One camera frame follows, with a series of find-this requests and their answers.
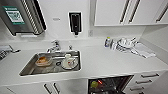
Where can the steel kitchen sink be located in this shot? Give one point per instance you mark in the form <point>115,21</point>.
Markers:
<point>50,65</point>

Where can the small chrome tap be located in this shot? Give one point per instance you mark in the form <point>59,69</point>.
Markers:
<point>70,47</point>

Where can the white cup on plate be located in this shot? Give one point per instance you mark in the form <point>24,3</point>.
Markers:
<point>69,62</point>

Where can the chrome faucet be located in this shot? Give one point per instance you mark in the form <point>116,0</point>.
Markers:
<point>54,45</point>

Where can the stacked white dishes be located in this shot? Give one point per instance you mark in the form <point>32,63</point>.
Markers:
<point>123,44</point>

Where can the bowl with orange food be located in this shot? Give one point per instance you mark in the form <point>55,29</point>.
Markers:
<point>43,60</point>

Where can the stainless steel dishwasher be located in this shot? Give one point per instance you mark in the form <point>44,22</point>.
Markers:
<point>110,86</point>

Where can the white folded towel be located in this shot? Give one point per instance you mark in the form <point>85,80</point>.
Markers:
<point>144,50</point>

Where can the white base cabinets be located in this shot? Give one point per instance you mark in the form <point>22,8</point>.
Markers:
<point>33,87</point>

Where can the white kitchen wall outlet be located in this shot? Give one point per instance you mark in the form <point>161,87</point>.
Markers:
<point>90,32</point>

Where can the black wall appliance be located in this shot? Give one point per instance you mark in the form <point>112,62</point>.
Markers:
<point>75,22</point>

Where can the white wall cabinet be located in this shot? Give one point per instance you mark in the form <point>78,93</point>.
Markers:
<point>133,11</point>

